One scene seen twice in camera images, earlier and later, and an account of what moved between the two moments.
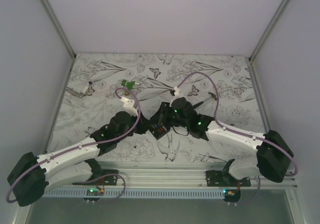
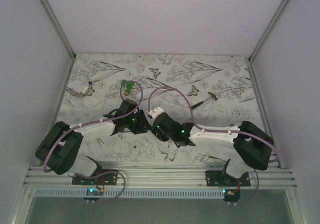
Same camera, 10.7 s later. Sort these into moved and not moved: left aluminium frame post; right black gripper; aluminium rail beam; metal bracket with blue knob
Moved: right black gripper
Not moved: aluminium rail beam; metal bracket with blue knob; left aluminium frame post
